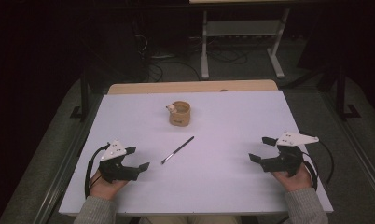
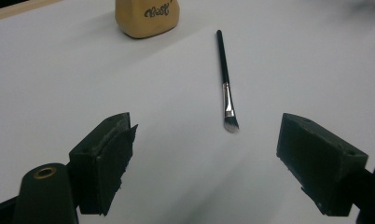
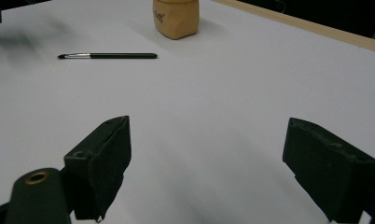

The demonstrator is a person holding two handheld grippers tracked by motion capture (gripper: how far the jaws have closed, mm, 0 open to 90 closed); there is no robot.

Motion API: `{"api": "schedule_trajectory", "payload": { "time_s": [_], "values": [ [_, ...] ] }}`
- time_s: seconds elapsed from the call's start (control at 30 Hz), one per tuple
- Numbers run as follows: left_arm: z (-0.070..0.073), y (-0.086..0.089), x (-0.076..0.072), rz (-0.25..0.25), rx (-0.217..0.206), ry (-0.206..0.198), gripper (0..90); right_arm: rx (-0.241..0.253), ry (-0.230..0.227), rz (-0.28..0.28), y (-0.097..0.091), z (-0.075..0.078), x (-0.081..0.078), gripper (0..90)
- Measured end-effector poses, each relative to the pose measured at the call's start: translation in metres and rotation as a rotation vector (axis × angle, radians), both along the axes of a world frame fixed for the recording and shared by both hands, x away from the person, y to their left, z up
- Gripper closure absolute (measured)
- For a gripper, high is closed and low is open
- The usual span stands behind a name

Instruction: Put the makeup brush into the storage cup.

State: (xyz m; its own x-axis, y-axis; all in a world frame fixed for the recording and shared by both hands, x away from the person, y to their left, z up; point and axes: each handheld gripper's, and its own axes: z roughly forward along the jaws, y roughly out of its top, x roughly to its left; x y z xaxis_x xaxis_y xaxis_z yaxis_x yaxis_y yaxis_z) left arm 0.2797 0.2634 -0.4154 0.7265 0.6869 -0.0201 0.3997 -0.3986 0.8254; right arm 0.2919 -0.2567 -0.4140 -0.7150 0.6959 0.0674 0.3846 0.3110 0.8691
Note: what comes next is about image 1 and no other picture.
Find wooden table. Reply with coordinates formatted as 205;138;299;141
107;79;279;95

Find black pen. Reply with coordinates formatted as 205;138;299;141
160;135;195;165

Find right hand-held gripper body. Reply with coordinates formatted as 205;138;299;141
259;131;320;178

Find person's right hand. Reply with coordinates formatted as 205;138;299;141
271;162;313;192

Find person's left hand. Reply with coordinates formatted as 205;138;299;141
89;169;129;201

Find white table sheet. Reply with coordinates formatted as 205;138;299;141
58;90;334;217

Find black floor cables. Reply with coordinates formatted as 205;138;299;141
133;34;250;82

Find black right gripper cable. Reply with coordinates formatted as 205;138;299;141
300;133;336;191

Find white metal desk frame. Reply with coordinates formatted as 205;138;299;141
200;8;291;80

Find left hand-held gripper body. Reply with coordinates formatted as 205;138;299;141
98;139;141;184

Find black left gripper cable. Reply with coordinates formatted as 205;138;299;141
84;143;111;199

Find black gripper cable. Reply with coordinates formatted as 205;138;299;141
300;133;336;191
84;143;111;199

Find black metal stand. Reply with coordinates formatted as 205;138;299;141
335;63;363;121
69;69;90;120

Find brown pen holder with bear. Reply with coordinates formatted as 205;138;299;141
165;100;192;128

